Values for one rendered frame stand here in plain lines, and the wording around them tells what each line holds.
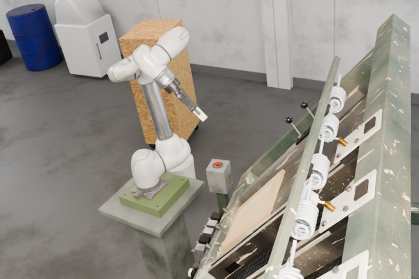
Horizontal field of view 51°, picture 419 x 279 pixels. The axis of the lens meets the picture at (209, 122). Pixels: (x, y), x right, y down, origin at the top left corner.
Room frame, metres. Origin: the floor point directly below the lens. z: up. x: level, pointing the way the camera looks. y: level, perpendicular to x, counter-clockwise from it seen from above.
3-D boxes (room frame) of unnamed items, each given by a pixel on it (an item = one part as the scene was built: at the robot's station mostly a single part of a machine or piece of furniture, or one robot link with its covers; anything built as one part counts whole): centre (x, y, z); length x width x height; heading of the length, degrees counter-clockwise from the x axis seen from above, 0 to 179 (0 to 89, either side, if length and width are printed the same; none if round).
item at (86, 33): (6.20, 1.53, 0.61); 0.68 x 0.56 x 1.21; 53
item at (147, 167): (2.22, 0.44, 0.98); 0.18 x 0.16 x 0.22; 119
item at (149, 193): (2.20, 0.46, 0.84); 0.22 x 0.18 x 0.06; 139
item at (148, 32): (4.00, 0.40, 0.63); 0.50 x 0.42 x 1.25; 156
